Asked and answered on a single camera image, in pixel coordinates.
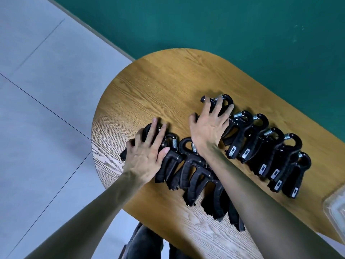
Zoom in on person's left hand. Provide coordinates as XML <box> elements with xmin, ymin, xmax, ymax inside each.
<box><xmin>123</xmin><ymin>118</ymin><xmax>171</xmax><ymax>185</ymax></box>

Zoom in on clear lid with black handle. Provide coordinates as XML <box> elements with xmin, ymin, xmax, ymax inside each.
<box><xmin>323</xmin><ymin>185</ymin><xmax>345</xmax><ymax>240</ymax></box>

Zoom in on person's right hand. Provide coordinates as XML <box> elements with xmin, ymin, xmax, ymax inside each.
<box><xmin>188</xmin><ymin>95</ymin><xmax>234</xmax><ymax>157</ymax></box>

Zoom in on wooden table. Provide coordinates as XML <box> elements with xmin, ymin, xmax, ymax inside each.
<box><xmin>91</xmin><ymin>47</ymin><xmax>345</xmax><ymax>259</ymax></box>

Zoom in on person's right forearm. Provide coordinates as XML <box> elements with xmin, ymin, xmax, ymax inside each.
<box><xmin>201</xmin><ymin>144</ymin><xmax>343</xmax><ymax>259</ymax></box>

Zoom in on person's dark trousers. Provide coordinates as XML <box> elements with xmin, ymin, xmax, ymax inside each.
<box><xmin>118</xmin><ymin>222</ymin><xmax>194</xmax><ymax>259</ymax></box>

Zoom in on person's left forearm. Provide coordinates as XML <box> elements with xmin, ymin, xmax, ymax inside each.
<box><xmin>26</xmin><ymin>169</ymin><xmax>149</xmax><ymax>259</ymax></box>

